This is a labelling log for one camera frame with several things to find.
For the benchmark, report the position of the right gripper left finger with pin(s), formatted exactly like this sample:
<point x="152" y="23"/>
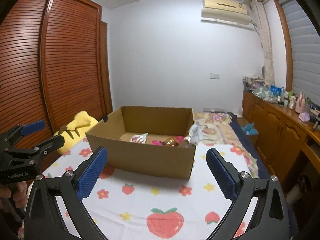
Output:
<point x="43" y="219"/>

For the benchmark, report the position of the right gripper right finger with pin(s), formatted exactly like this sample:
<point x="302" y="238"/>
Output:
<point x="270" y="219"/>

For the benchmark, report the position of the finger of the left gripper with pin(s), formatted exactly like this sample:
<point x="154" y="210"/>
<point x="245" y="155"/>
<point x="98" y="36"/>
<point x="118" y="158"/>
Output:
<point x="32" y="126"/>
<point x="46" y="147"/>

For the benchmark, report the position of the pink snack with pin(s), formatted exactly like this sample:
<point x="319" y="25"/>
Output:
<point x="172" y="141"/>

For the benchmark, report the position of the person's left hand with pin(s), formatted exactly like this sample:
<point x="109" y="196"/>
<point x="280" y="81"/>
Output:
<point x="19" y="196"/>

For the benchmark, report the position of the yellow Pikachu plush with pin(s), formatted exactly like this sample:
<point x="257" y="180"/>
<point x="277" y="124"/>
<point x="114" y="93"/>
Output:
<point x="75" y="131"/>

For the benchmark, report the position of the wooden sideboard cabinet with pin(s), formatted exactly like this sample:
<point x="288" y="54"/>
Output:
<point x="285" y="144"/>

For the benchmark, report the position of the wooden louvered wardrobe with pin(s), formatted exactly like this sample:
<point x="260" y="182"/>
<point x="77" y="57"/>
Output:
<point x="53" y="65"/>

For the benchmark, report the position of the floral quilt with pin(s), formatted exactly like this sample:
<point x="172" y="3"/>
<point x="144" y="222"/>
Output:
<point x="222" y="128"/>

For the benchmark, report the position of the white red snack packet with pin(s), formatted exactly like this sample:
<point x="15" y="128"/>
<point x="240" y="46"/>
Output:
<point x="139" y="138"/>

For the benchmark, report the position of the white orange flat pouch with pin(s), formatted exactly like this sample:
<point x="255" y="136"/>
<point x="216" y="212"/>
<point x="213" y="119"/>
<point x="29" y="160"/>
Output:
<point x="195" y="133"/>

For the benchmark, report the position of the purple cloth item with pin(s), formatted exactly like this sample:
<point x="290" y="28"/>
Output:
<point x="304" y="117"/>

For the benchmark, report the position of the pink kettle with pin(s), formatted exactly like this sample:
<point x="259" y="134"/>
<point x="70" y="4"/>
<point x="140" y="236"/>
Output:
<point x="300" y="103"/>

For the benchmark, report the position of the brown cardboard box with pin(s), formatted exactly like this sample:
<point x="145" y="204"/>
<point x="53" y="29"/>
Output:
<point x="160" y="123"/>

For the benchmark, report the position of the blue picture card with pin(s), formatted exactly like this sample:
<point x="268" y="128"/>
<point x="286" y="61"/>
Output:
<point x="276" y="91"/>

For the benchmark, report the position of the folded clothes pile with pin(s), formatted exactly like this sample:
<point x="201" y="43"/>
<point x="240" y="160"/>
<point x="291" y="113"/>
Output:
<point x="252" y="83"/>

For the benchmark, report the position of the grey window blind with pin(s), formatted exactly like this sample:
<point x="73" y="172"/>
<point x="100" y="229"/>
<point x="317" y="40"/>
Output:
<point x="305" y="50"/>

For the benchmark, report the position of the beige curtain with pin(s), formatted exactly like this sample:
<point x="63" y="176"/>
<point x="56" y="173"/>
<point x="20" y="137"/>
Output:
<point x="265" y="37"/>

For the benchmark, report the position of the white wall switch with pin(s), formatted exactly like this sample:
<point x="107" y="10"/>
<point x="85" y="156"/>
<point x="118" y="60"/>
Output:
<point x="214" y="76"/>

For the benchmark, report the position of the wall air conditioner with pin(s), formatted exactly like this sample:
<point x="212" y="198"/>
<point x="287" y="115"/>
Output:
<point x="226" y="10"/>

